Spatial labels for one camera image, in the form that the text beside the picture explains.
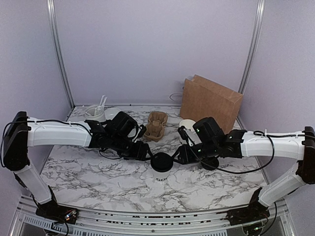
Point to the aluminium front rail frame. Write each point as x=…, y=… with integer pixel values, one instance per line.
x=93, y=222

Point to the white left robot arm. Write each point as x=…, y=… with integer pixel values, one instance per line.
x=24, y=133

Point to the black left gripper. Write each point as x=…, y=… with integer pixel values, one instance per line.
x=139, y=153

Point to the left aluminium corner post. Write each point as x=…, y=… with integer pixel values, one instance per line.
x=58, y=50

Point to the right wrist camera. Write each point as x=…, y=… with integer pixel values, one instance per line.
x=184, y=137

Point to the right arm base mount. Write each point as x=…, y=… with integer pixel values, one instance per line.
x=253, y=212

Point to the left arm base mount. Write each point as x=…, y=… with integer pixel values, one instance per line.
x=52, y=210

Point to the white plastic utensils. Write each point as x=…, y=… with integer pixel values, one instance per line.
x=102, y=103

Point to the orange white bowl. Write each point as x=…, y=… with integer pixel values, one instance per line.
x=110, y=113

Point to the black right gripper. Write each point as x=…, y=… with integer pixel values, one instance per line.
x=186, y=158

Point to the brown paper bag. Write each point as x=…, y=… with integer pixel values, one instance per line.
x=204, y=98

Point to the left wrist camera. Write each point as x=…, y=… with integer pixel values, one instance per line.
x=140, y=131

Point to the cardboard cup carrier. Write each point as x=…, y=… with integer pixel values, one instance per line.
x=155, y=128

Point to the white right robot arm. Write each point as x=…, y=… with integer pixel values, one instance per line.
x=298, y=145

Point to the aluminium corner post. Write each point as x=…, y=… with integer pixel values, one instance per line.
x=58, y=50
x=253, y=45

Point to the right aluminium corner post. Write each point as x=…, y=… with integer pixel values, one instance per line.
x=253, y=45

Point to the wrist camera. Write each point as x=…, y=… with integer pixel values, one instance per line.
x=140, y=131
x=184, y=137

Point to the white utensil holder cup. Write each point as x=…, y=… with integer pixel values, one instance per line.
x=89, y=114

